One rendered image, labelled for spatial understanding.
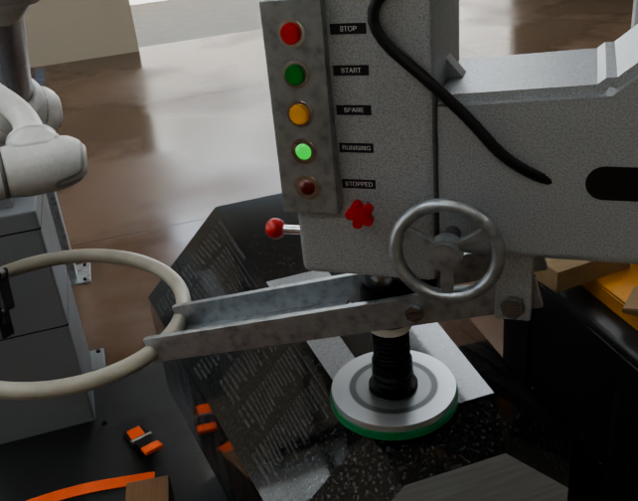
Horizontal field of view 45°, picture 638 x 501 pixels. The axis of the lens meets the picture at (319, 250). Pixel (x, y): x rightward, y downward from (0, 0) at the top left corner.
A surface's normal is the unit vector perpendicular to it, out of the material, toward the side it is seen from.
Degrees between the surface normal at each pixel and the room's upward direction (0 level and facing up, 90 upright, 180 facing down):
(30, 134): 27
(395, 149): 90
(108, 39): 90
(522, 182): 90
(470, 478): 90
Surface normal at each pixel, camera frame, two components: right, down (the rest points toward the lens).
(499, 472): 0.32, 0.41
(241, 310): -0.30, 0.46
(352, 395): -0.09, -0.88
